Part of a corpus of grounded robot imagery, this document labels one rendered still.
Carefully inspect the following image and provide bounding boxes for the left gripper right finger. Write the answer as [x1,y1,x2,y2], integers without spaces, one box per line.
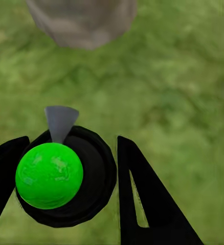
[117,136,204,245]

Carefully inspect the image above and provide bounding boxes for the pesticide atomizer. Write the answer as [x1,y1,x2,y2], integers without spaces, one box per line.
[15,105,117,228]

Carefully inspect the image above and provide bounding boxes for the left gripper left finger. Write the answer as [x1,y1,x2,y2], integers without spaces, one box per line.
[0,136,30,216]

